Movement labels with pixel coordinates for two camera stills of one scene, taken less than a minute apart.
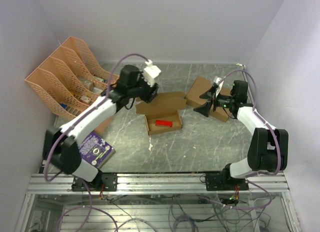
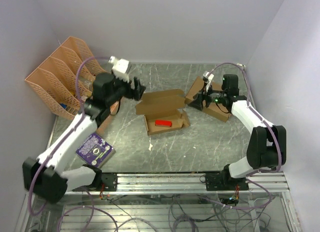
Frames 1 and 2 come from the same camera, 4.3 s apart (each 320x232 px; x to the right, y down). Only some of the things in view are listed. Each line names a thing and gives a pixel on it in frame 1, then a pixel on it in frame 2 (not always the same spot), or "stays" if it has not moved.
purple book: (95, 150) stays
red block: (165, 123) stays
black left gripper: (149, 96) to (136, 94)
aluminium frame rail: (182, 183) stays
